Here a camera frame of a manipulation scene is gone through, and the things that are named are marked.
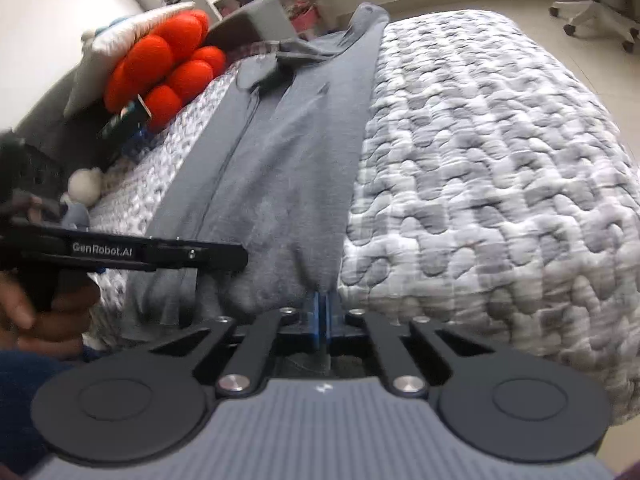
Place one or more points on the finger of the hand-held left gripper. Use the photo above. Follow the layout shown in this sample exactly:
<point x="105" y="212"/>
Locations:
<point x="210" y="255"/>

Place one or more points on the orange knot cushion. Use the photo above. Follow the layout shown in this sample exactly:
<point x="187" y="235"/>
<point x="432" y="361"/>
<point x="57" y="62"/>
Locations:
<point x="150" y="65"/>

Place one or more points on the small white plush toy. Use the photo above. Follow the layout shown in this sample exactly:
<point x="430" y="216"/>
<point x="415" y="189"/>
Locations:
<point x="85" y="186"/>

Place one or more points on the person's left hand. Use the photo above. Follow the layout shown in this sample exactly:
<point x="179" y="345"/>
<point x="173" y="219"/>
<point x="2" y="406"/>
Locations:
<point x="65" y="320"/>

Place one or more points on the grey shirt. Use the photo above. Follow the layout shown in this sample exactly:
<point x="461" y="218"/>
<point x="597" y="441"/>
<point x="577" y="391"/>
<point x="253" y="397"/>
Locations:
<point x="290" y="170"/>

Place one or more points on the person's left forearm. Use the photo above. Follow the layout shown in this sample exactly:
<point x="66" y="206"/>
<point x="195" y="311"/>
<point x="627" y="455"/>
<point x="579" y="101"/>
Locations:
<point x="25" y="400"/>

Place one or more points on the grey office chair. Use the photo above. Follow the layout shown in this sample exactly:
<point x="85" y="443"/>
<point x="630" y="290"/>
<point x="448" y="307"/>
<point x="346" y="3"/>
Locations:
<point x="590" y="7"/>

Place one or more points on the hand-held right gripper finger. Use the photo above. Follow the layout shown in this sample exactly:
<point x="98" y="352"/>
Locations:
<point x="315" y="320"/>
<point x="326" y="325"/>

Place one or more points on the black phone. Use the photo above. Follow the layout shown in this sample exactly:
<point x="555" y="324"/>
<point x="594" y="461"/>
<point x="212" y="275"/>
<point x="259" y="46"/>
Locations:
<point x="125" y="120"/>

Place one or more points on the white pillow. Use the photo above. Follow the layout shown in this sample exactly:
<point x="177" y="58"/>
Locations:
<point x="100" y="55"/>

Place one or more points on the grey quilted blanket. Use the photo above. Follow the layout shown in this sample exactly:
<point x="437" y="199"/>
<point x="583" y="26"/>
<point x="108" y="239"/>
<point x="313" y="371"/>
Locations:
<point x="475" y="185"/>

